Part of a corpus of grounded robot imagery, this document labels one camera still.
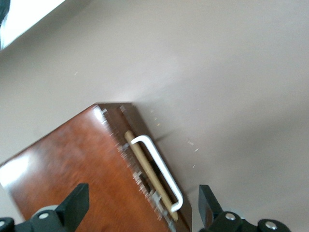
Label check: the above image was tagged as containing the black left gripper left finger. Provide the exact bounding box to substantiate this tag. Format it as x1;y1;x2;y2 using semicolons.
0;183;90;232

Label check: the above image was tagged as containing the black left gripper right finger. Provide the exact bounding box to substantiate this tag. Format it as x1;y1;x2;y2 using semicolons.
198;185;289;232

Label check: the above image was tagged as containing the wooden drawer with white handle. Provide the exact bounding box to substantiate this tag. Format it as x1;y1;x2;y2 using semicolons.
106;102;193;232

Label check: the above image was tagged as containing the dark brown wooden cabinet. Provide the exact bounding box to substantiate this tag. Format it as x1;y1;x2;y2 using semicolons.
0;102;193;232

